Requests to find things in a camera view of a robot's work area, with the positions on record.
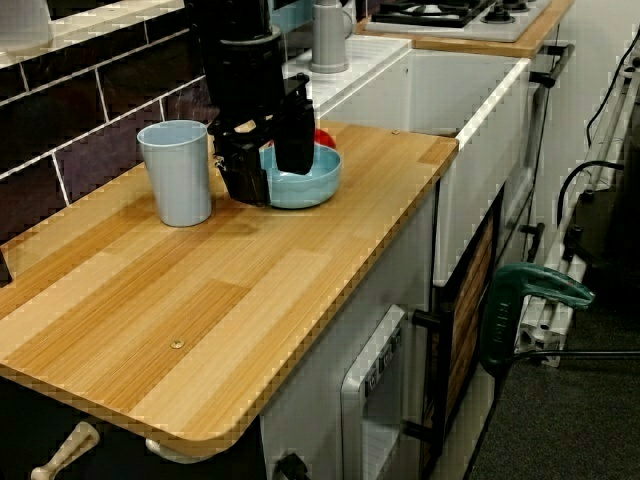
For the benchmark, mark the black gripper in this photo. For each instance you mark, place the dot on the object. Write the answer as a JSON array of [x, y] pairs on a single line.
[[245, 90]]

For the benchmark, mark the light blue bowl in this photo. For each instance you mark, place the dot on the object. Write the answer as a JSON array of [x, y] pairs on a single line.
[[310, 192]]

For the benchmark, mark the red and white toy sushi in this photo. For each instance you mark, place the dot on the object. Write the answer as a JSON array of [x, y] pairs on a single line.
[[326, 139]]

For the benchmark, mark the pale blue plastic cup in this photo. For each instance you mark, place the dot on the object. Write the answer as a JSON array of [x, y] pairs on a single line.
[[175, 185]]

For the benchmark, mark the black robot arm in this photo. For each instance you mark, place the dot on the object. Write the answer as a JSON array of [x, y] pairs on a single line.
[[230, 17]]

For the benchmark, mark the grey toy faucet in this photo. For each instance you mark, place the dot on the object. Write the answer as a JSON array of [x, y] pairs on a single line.
[[327, 45]]

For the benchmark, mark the teal plastic bin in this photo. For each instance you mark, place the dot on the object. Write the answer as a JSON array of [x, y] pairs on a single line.
[[297, 17]]

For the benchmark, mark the purple tile backsplash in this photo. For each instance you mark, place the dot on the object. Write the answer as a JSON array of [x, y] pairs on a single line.
[[75, 125]]

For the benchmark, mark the toy stove top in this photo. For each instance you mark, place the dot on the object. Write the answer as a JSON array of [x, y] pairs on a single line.
[[425, 15]]

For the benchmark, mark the white toy sink unit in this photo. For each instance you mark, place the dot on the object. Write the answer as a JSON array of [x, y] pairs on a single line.
[[475, 200]]

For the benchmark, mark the cream shelf board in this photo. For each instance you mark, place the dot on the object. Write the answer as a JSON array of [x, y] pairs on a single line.
[[90, 25]]

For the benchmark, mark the white toy kitchen cabinet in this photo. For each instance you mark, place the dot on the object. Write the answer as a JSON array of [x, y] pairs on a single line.
[[320, 380]]

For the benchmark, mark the black framed oven door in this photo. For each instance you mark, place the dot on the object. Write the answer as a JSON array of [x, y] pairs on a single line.
[[470, 300]]

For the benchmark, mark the grey toy dishwasher door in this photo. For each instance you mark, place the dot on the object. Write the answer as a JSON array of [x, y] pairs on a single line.
[[352, 400]]

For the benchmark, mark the plain white plastic jar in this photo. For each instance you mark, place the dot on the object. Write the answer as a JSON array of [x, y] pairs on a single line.
[[25, 20]]

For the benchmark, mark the black equipment case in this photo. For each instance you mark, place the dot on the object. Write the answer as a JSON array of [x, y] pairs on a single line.
[[610, 240]]

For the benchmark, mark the silver aluminium rail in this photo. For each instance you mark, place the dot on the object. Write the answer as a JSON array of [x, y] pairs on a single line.
[[550, 310]]

